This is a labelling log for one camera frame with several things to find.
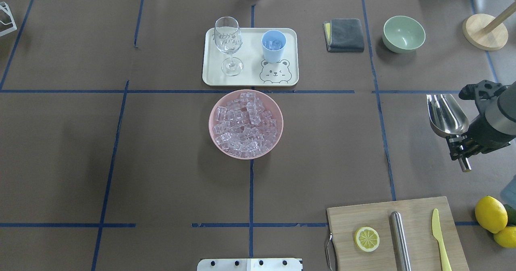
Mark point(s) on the wooden cutting board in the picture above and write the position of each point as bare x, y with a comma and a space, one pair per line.
423, 250

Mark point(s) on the green lime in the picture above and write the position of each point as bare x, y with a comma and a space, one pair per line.
511, 213

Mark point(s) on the yellow plastic knife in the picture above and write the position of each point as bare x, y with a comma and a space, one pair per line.
437, 234

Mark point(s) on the clear wine glass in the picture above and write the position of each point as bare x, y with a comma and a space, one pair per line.
228, 40

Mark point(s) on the steel rolling rod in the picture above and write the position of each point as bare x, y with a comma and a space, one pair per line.
399, 242

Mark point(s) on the lemon half slice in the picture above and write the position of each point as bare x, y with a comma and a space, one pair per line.
367, 239

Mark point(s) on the pink bowl of ice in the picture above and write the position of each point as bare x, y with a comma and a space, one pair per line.
246, 124

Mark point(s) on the wooden mug tree stand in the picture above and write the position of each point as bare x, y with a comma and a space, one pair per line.
485, 28

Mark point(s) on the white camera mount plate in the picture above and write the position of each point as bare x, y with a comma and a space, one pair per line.
250, 264

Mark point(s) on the blue plastic cup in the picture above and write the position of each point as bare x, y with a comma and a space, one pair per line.
273, 43

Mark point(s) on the cream bear tray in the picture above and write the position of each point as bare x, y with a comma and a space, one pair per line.
256, 71

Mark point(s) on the metal ice scoop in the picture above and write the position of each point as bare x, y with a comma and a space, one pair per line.
448, 121

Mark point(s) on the grey folded cloth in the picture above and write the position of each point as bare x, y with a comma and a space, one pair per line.
344, 35

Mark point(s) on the green ceramic bowl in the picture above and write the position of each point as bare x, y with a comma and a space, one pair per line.
402, 34

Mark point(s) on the whole yellow lemon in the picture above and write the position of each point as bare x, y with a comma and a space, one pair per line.
491, 214

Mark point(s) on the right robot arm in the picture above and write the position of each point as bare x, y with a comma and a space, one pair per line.
494, 127

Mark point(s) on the white wire cup rack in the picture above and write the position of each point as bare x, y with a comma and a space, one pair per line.
7, 21

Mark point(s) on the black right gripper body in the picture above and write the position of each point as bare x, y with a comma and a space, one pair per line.
485, 131

